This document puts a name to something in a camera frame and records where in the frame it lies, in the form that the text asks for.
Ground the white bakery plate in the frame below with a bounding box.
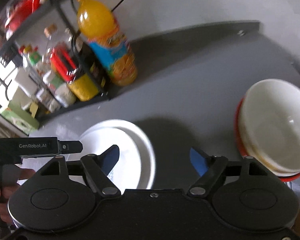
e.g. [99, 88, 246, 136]
[68, 127, 141, 192]

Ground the large white plate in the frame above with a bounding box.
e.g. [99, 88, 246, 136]
[80, 119, 156, 189]

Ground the cream patterned bowl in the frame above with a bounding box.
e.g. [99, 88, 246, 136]
[237, 119, 300, 177]

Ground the red black bowl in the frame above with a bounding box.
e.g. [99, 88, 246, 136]
[234, 97, 300, 183]

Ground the white bowl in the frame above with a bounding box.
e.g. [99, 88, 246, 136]
[239, 79, 300, 172]

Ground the person's left hand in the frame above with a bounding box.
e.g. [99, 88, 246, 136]
[0, 168, 37, 224]

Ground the green tissue box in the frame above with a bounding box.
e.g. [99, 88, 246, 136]
[0, 101, 39, 135]

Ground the white cap jar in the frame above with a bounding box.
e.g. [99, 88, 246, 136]
[43, 70, 77, 108]

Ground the soy sauce bottle yellow label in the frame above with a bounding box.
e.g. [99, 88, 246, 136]
[68, 35, 109, 102]

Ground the black metal spice rack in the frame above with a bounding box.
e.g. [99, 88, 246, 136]
[0, 0, 111, 121]

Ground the green label sauce bottle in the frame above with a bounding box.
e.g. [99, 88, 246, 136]
[23, 44, 51, 78]

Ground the orange juice bottle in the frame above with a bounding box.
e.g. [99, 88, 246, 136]
[77, 0, 138, 86]

